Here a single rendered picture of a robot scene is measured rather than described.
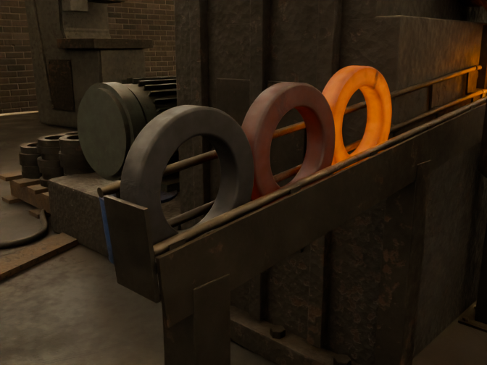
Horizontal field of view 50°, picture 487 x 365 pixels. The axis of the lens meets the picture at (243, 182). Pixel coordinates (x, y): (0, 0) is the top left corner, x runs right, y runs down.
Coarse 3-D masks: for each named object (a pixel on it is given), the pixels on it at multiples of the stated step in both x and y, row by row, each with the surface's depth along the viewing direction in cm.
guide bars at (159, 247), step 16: (416, 128) 95; (384, 144) 87; (352, 160) 80; (320, 176) 74; (272, 192) 68; (288, 192) 70; (240, 208) 63; (256, 208) 65; (208, 224) 60; (224, 224) 62; (176, 240) 56
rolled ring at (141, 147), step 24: (168, 120) 56; (192, 120) 58; (216, 120) 60; (144, 144) 55; (168, 144) 56; (216, 144) 64; (240, 144) 64; (144, 168) 54; (240, 168) 65; (120, 192) 56; (144, 192) 54; (240, 192) 65; (216, 216) 65
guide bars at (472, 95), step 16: (432, 80) 116; (432, 96) 117; (464, 96) 126; (480, 96) 136; (432, 112) 113; (288, 128) 81; (400, 128) 103; (352, 144) 92; (192, 160) 67; (208, 160) 69; (288, 176) 79; (112, 192) 59; (208, 208) 68; (176, 224) 64
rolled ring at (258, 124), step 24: (264, 96) 69; (288, 96) 69; (312, 96) 73; (264, 120) 67; (312, 120) 76; (264, 144) 67; (312, 144) 78; (264, 168) 68; (312, 168) 78; (264, 192) 69
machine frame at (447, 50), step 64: (192, 0) 138; (256, 0) 123; (320, 0) 111; (384, 0) 108; (448, 0) 130; (192, 64) 143; (256, 64) 127; (320, 64) 114; (384, 64) 107; (448, 64) 123; (192, 192) 157; (448, 192) 137; (320, 256) 124; (448, 256) 146; (256, 320) 146; (320, 320) 128; (448, 320) 155
